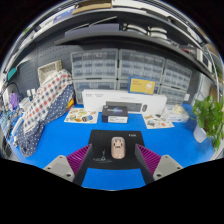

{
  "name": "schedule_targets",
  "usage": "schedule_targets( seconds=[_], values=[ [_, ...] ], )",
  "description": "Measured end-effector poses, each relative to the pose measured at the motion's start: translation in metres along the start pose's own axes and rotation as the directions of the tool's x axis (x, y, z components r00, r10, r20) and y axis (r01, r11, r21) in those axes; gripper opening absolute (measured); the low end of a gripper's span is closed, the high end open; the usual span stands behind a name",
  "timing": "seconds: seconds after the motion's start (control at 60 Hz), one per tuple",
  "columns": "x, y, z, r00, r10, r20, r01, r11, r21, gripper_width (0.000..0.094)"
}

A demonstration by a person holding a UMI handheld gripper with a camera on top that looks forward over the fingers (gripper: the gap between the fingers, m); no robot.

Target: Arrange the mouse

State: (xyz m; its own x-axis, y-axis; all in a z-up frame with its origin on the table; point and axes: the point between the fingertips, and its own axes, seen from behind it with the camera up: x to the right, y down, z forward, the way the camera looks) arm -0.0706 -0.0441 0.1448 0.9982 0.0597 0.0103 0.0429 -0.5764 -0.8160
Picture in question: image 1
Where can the small yellow item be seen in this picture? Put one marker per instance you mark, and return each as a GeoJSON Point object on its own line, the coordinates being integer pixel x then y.
{"type": "Point", "coordinates": [70, 104]}

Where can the white keyboard box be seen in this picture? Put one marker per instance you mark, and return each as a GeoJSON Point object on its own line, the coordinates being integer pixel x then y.
{"type": "Point", "coordinates": [95, 98]}

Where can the teal tool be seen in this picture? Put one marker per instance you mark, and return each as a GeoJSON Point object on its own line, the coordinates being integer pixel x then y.
{"type": "Point", "coordinates": [12, 73]}

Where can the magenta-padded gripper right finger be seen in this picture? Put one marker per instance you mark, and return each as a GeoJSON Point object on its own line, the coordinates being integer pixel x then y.
{"type": "Point", "coordinates": [160, 166]}

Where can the white plastic container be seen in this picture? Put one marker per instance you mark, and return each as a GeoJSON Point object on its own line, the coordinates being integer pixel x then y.
{"type": "Point", "coordinates": [25, 104]}

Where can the purple bag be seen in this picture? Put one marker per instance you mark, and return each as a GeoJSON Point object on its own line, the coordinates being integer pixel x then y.
{"type": "Point", "coordinates": [14, 101]}

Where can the clear plastic bag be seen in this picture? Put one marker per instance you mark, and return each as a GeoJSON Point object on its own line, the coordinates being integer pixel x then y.
{"type": "Point", "coordinates": [176, 115]}

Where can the small colourful sticker sheet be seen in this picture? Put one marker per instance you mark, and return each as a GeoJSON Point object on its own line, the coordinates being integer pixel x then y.
{"type": "Point", "coordinates": [158, 121]}

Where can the small black box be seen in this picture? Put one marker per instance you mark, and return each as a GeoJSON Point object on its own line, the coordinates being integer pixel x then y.
{"type": "Point", "coordinates": [115, 114]}

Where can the yellow and blue box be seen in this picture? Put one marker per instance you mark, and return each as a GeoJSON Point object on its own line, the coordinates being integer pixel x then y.
{"type": "Point", "coordinates": [142, 86]}

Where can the green potted plant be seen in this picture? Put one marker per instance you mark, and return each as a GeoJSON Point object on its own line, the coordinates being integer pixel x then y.
{"type": "Point", "coordinates": [210, 116]}

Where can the large colourful sticker sheet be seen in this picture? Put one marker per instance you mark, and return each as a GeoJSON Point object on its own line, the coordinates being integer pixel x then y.
{"type": "Point", "coordinates": [81, 116]}

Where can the red blue checkered cloth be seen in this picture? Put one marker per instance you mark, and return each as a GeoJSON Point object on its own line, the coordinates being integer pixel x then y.
{"type": "Point", "coordinates": [46, 96]}

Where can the white woven basket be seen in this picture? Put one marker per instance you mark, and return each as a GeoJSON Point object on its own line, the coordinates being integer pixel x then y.
{"type": "Point", "coordinates": [48, 70]}

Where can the clear plant vase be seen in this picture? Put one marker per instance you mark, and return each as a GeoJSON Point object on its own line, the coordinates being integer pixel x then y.
{"type": "Point", "coordinates": [200, 135]}

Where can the grey small-drawer cabinet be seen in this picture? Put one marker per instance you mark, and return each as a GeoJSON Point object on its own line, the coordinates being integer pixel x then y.
{"type": "Point", "coordinates": [141, 63]}
{"type": "Point", "coordinates": [95, 63]}
{"type": "Point", "coordinates": [176, 80]}

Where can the navy polka dot cloth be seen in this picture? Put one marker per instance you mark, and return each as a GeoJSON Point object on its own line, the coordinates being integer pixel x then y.
{"type": "Point", "coordinates": [36, 133]}

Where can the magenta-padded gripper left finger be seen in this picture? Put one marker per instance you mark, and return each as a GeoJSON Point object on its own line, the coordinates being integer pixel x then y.
{"type": "Point", "coordinates": [63, 166]}

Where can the black mouse pad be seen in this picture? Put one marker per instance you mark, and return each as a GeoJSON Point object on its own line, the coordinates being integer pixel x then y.
{"type": "Point", "coordinates": [101, 140]}

